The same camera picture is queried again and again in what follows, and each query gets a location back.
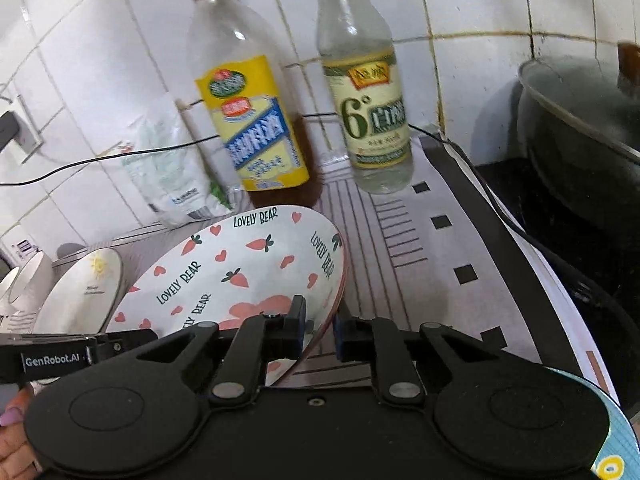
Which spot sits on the white ribbed bowl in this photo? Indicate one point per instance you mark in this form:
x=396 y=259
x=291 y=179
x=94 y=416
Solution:
x=35 y=280

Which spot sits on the strawberry print plate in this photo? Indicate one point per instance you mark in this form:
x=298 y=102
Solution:
x=240 y=260

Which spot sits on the wall sticker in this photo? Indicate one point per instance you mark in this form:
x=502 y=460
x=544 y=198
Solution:
x=26 y=248

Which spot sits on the white plastic salt bag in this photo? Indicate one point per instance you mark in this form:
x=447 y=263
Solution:
x=165 y=175

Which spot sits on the person's left hand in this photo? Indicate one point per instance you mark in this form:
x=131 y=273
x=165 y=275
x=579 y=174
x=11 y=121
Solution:
x=12 y=435

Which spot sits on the green label glass bottle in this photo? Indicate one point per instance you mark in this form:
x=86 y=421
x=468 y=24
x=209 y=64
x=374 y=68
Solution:
x=370 y=120

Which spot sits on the black power plug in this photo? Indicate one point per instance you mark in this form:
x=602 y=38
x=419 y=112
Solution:
x=6 y=127

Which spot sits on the glass pot lid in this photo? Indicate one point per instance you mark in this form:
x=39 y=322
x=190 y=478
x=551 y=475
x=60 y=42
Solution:
x=575 y=95

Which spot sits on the blue egg print plate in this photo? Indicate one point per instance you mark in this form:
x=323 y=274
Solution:
x=619 y=440

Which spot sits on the grey sun print plate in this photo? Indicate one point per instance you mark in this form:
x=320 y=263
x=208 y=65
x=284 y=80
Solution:
x=82 y=287

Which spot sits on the yellow label oil bottle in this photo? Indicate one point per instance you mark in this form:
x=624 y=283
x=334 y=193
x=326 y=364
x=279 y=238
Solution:
x=250 y=125

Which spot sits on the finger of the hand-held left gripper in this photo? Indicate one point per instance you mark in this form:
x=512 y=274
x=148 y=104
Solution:
x=127 y=341

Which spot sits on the white wall socket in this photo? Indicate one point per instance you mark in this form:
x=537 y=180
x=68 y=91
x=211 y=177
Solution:
x=27 y=132

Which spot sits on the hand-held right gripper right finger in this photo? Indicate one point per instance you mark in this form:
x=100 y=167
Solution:
x=342 y=338

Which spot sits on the dark cooking pot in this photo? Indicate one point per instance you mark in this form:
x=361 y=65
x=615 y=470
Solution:
x=580 y=180

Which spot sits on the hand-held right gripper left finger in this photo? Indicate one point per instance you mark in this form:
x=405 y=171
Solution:
x=299 y=327

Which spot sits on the black induction cooker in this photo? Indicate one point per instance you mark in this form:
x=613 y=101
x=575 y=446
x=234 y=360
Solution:
x=580 y=280

